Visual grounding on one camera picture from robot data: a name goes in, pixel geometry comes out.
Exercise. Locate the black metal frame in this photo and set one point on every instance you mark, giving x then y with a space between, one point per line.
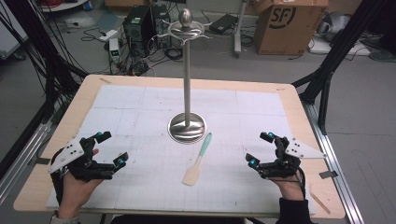
46 71
339 46

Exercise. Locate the person's left hand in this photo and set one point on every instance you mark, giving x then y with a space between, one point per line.
74 193

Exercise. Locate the thin wooden stick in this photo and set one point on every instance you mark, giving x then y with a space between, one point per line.
320 202

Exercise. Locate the tan tape piece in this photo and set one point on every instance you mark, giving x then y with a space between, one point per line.
105 80

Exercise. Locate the brown cardboard box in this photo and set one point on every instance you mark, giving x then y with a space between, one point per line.
289 28

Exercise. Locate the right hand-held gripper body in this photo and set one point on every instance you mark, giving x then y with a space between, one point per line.
288 158

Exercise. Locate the white power strip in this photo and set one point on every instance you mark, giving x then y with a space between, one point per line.
108 35

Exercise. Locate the white stand pole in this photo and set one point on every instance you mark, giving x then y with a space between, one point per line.
238 31

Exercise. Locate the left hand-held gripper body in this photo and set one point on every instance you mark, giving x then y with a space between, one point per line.
73 152

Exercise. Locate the aluminium rail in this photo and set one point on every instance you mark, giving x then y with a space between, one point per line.
21 161
334 161

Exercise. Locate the person's right hand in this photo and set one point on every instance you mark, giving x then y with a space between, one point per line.
291 188

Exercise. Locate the silver metal utensil rack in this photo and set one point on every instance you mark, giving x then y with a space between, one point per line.
186 93

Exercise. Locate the dark grey tape piece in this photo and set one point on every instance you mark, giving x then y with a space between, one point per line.
328 174
43 161

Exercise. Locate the flat black device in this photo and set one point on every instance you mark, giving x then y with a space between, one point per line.
223 23

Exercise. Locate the grey bag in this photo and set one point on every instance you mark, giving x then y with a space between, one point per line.
334 26

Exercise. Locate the black computer tower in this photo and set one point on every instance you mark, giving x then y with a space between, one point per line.
138 31

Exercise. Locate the white grid mat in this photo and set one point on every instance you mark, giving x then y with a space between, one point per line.
140 193

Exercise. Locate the person's dark clothing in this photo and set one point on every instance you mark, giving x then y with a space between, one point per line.
174 220

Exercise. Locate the small white device green display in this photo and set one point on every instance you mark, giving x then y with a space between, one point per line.
114 49

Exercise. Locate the white round table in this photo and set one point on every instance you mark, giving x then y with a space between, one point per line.
63 4

